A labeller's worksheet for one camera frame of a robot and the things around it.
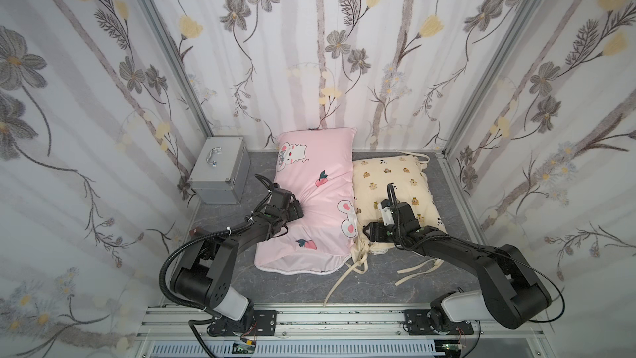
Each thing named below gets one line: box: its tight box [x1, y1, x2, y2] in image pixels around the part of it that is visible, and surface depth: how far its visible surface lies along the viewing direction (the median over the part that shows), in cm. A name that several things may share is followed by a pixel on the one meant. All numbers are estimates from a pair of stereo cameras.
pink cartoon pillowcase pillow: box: [255, 127, 359, 275], surface depth 88 cm
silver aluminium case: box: [187, 135, 251, 205], surface depth 99 cm
